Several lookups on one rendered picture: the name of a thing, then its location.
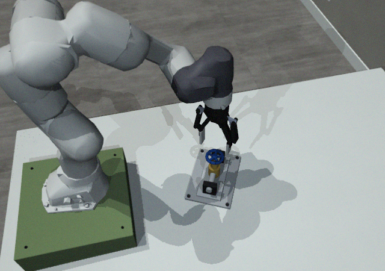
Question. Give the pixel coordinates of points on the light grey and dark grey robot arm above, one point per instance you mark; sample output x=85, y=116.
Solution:
x=45, y=47

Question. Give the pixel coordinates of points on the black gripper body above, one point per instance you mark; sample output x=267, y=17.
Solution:
x=217, y=113

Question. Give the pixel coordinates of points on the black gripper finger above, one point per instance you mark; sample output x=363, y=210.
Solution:
x=231, y=134
x=201, y=127

